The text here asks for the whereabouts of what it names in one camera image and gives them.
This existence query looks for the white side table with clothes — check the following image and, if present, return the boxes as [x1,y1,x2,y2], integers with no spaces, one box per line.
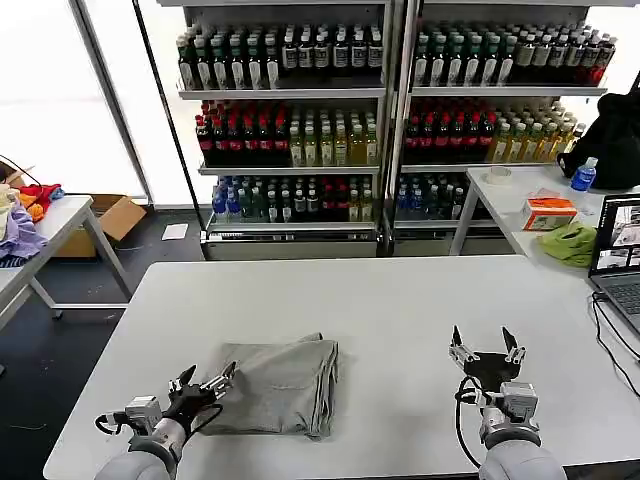
[0,194,134,332]

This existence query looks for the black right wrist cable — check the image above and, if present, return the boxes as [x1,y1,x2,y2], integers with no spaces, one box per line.
[453,375,502,469]

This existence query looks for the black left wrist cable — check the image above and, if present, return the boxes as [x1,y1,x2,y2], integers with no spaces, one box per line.
[93,403,225,437]

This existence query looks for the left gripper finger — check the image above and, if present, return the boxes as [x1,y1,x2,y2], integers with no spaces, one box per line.
[199,361,238,402]
[167,364,198,397]

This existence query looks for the cream cloth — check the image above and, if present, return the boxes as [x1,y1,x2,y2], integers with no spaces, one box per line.
[0,183,22,227]

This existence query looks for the black slanted pole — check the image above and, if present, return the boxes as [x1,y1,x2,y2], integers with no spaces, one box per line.
[131,0,209,261]

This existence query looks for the orange cloth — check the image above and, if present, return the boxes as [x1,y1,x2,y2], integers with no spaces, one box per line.
[18,192,49,224]

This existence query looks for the grey printed t-shirt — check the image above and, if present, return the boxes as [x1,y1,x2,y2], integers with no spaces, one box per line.
[192,332,341,442]

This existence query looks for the purple cloth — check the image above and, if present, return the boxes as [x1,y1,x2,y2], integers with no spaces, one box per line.
[0,203,50,262]

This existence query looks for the grey window post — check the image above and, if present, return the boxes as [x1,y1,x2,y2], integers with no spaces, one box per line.
[68,0,155,202]

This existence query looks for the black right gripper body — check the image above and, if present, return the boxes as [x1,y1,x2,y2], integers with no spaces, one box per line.
[462,351,519,394]

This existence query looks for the orange tissue box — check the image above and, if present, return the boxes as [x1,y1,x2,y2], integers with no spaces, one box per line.
[521,188,579,233]

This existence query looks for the green cloth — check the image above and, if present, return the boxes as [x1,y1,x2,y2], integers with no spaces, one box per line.
[536,220,599,270]

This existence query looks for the black bag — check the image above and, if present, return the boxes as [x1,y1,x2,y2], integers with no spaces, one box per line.
[556,69,640,192]

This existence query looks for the bottle shelf with dark pole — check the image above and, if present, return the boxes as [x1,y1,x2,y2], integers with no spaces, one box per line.
[157,0,397,261]

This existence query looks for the white side table with laptop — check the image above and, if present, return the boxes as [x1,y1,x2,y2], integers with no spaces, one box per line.
[449,164,640,275]

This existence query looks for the open cardboard box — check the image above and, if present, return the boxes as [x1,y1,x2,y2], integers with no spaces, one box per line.
[52,193,148,259]

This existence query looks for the wide bottle shelf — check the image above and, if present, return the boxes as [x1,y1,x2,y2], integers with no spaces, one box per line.
[389,0,619,257]

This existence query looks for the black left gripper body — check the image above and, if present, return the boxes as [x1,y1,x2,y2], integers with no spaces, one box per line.
[161,382,224,434]

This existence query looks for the grey open laptop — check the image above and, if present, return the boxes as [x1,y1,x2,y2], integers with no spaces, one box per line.
[588,192,640,336]

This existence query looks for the red cloth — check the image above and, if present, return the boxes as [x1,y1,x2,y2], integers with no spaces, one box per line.
[19,182,64,207]

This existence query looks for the blue-label water bottle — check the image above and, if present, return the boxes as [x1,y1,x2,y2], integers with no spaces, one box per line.
[569,156,600,194]

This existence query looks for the black laptop cable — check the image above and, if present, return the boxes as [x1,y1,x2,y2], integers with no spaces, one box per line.
[591,291,640,397]

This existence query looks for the white tape roll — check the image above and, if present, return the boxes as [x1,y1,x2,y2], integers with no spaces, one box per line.
[486,165,516,188]

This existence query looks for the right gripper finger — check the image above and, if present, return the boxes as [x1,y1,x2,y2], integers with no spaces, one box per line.
[501,326,528,363]
[447,325,479,374]

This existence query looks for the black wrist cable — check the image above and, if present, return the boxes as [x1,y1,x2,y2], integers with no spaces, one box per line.
[453,375,502,469]
[93,403,225,437]

